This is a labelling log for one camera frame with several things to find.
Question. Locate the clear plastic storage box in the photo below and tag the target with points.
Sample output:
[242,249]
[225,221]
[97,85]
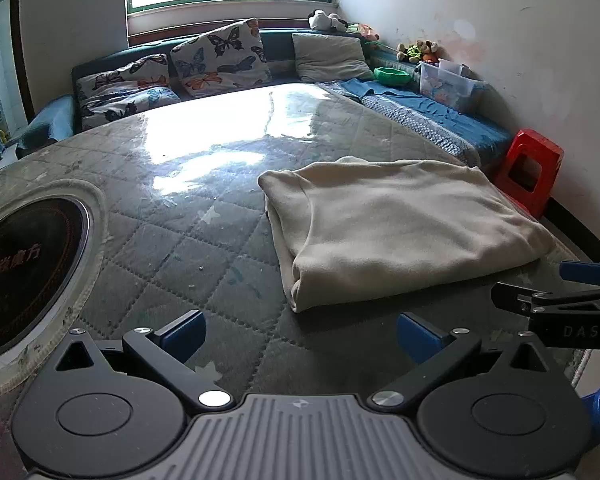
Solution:
[450,89]

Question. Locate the green plastic bowl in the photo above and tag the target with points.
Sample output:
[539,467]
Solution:
[391,77]

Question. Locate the blue sofa blanket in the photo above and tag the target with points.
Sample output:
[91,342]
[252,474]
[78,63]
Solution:
[478,131]

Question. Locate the grey plain cushion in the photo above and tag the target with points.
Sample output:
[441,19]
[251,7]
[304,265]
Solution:
[321,58]

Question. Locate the red plastic stool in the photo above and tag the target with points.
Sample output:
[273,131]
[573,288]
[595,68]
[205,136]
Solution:
[529,170]

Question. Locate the black round induction cooktop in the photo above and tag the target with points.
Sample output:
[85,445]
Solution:
[41,243]

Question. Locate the butterfly print cushion left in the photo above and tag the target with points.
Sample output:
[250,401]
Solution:
[128,90]

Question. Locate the cream knit sweater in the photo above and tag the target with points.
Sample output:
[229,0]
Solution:
[353,230]

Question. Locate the butterfly print cushion right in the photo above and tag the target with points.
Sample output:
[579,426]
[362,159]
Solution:
[226,59]

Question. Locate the black white plush toy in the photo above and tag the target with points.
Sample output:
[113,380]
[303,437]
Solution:
[320,21]

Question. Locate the yellow green plush toy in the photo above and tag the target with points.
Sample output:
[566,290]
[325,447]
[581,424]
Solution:
[421,51]

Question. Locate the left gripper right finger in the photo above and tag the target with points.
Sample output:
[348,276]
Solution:
[459,368]

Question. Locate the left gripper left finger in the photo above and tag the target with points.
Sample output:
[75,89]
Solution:
[144,370]

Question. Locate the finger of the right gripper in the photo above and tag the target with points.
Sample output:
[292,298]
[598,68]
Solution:
[580,272]
[527,301]

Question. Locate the butterfly print cushion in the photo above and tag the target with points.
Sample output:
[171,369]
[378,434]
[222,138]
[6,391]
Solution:
[226,59]
[128,90]

